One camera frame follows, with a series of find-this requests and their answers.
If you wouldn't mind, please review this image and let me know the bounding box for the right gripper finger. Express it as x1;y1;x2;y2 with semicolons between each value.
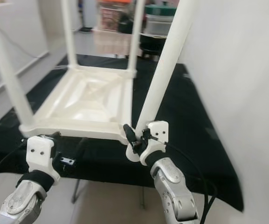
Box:
122;124;139;145

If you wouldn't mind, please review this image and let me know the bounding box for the black tablecloth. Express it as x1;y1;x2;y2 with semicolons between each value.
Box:
0;54;244;213

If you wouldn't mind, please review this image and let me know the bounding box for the metal table leg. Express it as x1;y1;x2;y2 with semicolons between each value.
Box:
71;180;86;203
140;187;146;210

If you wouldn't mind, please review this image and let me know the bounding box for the white plastic table top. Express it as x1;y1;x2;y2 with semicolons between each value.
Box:
20;64;137;141

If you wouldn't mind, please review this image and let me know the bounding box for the black round stool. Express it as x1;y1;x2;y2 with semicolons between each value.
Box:
140;44;166;59

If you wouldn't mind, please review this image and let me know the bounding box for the black plastic bag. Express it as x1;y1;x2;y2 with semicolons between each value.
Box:
118;9;135;33

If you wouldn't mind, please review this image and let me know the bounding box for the clear container green lid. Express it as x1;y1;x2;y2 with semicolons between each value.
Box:
146;4;177;35

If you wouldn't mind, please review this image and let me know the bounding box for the red print box orange lid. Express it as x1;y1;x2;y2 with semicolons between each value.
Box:
98;0;130;32

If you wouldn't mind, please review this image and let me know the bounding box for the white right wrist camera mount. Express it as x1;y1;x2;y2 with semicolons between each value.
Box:
139;120;170;166

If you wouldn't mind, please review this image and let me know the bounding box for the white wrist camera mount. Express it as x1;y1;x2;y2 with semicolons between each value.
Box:
26;135;61;183
139;120;170;166

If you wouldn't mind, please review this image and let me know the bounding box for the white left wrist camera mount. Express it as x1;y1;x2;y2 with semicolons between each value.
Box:
26;135;61;183

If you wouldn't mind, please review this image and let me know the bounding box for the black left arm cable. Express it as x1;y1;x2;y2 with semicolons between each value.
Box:
0;140;30;189

